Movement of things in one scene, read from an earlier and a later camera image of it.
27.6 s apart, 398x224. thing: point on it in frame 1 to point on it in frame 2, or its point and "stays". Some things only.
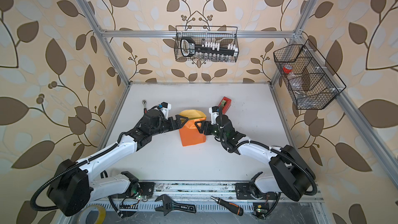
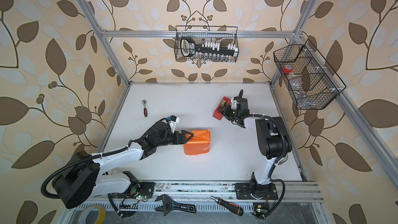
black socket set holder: (188, 47) stays
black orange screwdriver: (230, 207) stays
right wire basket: (311, 81) stays
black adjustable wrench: (169, 205) stays
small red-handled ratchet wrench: (144, 101) stays
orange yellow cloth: (189, 133) to (199, 143)
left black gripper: (178, 122) to (183, 137)
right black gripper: (208, 124) to (225, 112)
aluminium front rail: (196, 189) stays
